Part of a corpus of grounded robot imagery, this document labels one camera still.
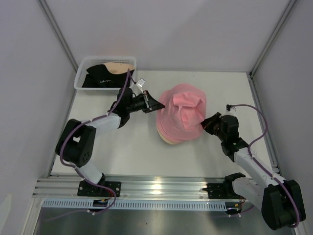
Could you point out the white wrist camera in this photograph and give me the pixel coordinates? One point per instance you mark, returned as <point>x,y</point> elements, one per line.
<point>139,84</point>
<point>230,111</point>

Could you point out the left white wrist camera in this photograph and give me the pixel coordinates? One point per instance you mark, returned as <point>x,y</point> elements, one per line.
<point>139,84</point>

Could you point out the white slotted cable duct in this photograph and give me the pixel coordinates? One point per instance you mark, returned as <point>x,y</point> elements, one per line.
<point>97,204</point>

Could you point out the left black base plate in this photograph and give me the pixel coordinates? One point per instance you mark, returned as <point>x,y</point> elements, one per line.
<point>87,190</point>

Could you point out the aluminium mounting rail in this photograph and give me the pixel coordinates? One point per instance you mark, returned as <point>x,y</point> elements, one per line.
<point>132,187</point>

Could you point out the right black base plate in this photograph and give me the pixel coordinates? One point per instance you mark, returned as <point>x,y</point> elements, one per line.
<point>225,189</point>

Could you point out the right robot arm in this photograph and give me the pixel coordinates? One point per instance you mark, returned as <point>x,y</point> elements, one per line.
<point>279,200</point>

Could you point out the white plastic basket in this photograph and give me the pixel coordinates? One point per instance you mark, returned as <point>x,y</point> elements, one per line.
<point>97,60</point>

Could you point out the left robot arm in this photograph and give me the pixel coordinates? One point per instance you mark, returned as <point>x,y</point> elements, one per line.
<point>75,146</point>

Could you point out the black hat in basket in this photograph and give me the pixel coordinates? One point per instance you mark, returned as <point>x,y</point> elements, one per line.
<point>99,76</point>

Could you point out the right aluminium corner post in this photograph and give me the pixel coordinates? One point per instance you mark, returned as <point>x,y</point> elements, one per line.
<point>282,21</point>

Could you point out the aluminium corner post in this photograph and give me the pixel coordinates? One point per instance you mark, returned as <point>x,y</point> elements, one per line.
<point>282,21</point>
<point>47,12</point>

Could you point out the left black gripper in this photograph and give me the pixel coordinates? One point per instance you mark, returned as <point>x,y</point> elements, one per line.
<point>150,104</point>

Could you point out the left aluminium corner post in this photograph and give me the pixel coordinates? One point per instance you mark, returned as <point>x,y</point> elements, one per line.
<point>47,12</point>

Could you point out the pink bucket hat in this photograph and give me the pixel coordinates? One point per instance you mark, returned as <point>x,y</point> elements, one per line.
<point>184,95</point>
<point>180,123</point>

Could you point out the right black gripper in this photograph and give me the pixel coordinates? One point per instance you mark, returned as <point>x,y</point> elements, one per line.
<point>207,123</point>

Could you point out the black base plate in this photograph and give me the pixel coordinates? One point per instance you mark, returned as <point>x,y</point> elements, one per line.
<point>225,189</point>
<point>87,190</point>

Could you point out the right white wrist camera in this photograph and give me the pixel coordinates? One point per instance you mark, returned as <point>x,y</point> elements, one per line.
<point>230,111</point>

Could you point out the beige bucket hat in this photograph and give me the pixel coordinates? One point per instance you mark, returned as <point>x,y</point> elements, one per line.
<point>169,141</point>

